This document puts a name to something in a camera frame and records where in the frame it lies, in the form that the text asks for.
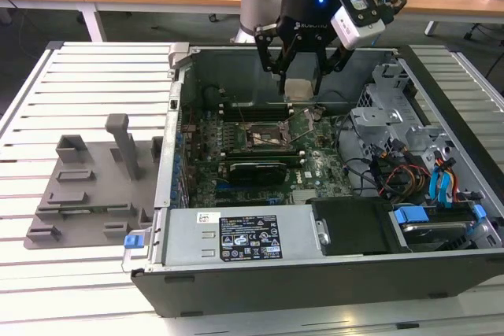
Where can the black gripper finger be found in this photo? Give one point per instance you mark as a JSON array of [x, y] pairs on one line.
[[317, 84], [282, 84]]

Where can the silver square CPU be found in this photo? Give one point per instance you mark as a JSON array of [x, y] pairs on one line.
[[299, 90]]

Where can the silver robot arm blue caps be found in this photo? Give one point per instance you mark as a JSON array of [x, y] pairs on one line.
[[256, 9]]

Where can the CPU socket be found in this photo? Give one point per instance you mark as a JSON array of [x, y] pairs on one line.
[[264, 137]]

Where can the round coin battery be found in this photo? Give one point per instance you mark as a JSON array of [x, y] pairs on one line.
[[317, 115]]

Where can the silver metal drive cage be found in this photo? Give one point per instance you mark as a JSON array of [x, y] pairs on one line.
[[374, 115]]

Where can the green motherboard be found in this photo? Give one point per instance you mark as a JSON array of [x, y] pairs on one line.
[[327, 163]]

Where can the black graphics card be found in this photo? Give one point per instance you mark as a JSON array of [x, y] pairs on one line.
[[256, 174]]

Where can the silver chipset heat sink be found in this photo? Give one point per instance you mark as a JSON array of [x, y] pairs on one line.
[[305, 196]]

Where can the black plastic drive cover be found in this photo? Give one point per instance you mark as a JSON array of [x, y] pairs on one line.
[[354, 230]]

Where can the hard disk in blue carrier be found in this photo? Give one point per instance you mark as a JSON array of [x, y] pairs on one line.
[[409, 216]]

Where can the office chair base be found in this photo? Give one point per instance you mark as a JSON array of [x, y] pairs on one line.
[[478, 29]]

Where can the silver power supply unit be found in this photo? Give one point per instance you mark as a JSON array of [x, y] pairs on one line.
[[185, 233]]

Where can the grey parts rack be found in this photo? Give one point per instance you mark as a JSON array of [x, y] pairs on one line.
[[110, 190]]

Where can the black open PC case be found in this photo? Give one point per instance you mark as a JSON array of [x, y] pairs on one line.
[[315, 289]]

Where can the blue case latch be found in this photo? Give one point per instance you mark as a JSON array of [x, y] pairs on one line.
[[132, 242]]

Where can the green RAM stick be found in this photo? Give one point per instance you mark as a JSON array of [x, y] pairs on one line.
[[86, 210]]

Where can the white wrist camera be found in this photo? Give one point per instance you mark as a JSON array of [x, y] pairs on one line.
[[354, 33]]

